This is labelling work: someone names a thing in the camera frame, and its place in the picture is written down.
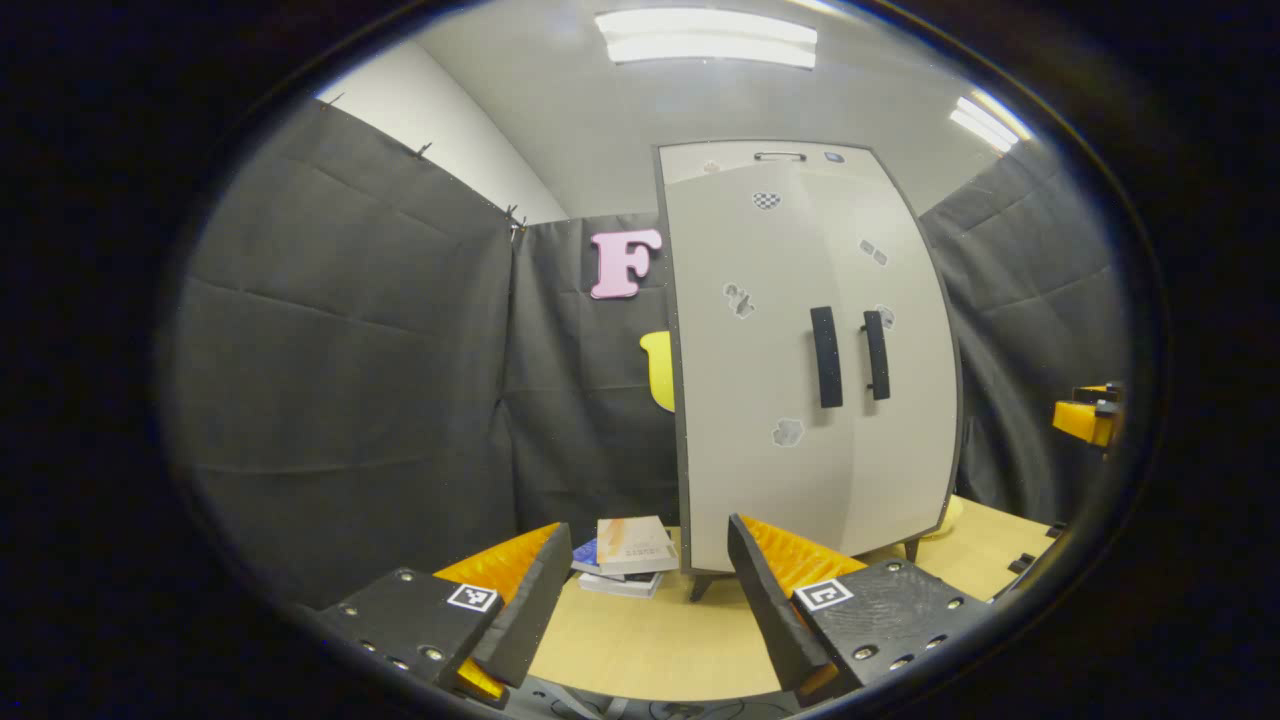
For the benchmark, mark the grey shoe cabinet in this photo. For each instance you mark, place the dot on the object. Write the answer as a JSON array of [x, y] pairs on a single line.
[[702, 583]]

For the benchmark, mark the light grey cabinet door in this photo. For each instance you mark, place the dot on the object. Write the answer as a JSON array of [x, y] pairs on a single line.
[[910, 430], [750, 480]]

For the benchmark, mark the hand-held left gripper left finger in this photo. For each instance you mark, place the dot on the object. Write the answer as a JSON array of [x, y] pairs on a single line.
[[525, 620]]

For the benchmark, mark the black backdrop cloth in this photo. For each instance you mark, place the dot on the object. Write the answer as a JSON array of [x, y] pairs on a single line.
[[330, 350]]

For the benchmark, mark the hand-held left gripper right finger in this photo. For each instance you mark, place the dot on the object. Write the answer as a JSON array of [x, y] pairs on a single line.
[[775, 620]]

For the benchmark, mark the ceiling light panel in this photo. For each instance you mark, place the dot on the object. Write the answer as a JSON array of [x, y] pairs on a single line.
[[990, 122], [705, 38]]

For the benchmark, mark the white book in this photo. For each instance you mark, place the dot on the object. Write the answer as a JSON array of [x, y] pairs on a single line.
[[620, 585]]

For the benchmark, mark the beige book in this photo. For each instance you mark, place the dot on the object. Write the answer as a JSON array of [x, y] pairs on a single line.
[[635, 545]]

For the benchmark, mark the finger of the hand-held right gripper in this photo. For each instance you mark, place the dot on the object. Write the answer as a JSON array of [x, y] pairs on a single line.
[[1080, 420]]

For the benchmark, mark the blue book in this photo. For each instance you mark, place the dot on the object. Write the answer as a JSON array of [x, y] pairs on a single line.
[[585, 560]]

